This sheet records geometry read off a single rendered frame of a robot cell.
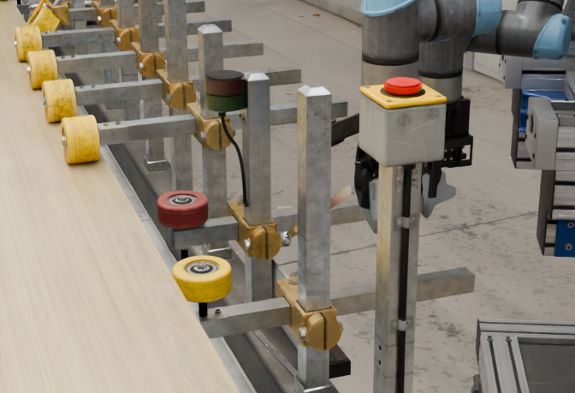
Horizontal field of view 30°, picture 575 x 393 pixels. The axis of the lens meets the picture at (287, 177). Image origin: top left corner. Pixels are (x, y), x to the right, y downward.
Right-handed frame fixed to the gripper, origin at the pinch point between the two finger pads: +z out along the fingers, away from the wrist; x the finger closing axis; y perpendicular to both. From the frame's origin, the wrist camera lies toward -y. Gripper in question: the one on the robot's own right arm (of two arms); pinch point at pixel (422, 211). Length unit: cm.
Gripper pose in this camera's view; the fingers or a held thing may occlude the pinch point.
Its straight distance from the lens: 186.5
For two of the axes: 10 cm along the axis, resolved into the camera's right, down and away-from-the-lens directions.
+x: -3.3, -3.3, 8.8
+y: 9.4, -1.2, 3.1
